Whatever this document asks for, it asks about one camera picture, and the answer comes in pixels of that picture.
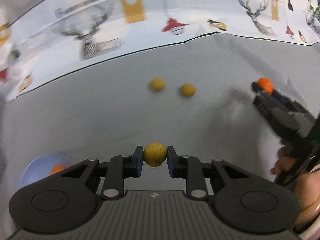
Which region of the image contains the orange mandarin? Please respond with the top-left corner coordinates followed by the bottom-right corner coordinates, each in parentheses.
top-left (257, 77), bottom-right (273, 95)
top-left (50, 164), bottom-right (67, 175)

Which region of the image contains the yellow-green longan fruit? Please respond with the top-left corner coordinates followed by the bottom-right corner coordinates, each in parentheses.
top-left (180, 83), bottom-right (196, 97)
top-left (143, 142), bottom-right (167, 167)
top-left (149, 77), bottom-right (167, 92)

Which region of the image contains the person's hand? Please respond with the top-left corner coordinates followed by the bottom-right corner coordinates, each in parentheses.
top-left (271, 145), bottom-right (319, 230)

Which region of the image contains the light blue plate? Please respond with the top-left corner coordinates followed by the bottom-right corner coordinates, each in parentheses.
top-left (18, 152), bottom-right (72, 189)

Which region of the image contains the grey bed cover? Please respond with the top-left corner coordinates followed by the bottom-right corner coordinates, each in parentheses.
top-left (1, 33), bottom-right (319, 239)

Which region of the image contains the deer print folded sheet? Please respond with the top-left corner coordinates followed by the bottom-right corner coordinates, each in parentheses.
top-left (1, 0), bottom-right (319, 101)

